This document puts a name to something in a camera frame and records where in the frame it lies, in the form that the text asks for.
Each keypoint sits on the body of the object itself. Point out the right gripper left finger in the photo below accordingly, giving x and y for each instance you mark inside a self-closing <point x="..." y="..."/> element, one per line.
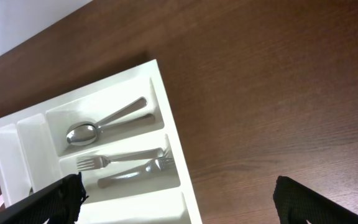
<point x="59" y="203"/>

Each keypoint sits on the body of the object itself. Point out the white plastic cutlery tray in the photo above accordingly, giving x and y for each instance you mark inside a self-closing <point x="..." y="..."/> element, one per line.
<point x="34" y="152"/>

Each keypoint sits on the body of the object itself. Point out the steel fork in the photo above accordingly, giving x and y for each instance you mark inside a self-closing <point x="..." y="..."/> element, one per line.
<point x="100" y="162"/>
<point x="153" y="166"/>

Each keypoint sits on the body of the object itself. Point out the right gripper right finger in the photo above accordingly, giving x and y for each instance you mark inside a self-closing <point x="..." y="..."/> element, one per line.
<point x="296" y="203"/>

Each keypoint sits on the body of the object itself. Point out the large steel spoon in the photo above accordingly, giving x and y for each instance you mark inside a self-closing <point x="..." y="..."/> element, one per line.
<point x="142" y="118"/>
<point x="87" y="132"/>

